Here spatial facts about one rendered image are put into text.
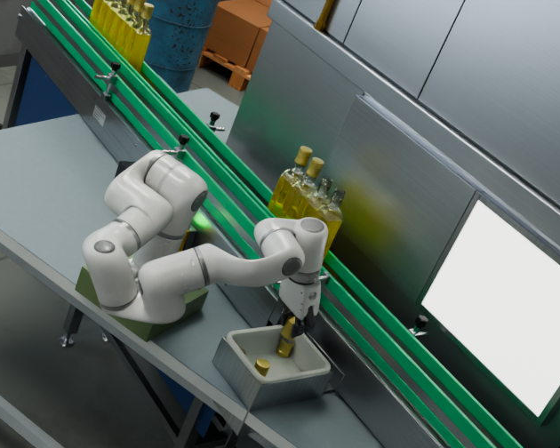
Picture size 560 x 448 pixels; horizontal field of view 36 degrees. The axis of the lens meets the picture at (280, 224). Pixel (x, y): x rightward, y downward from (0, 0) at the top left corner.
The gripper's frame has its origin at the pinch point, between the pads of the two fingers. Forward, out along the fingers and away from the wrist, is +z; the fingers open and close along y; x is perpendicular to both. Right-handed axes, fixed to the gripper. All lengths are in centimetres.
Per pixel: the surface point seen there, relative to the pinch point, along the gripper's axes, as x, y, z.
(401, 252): -36.7, 6.6, -4.8
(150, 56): -108, 293, 88
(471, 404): -25.8, -35.1, 4.2
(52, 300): 13, 124, 91
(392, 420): -13.5, -25.3, 13.9
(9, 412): 51, 53, 60
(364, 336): -17.6, -6.4, 5.6
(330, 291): -17.6, 8.8, 3.5
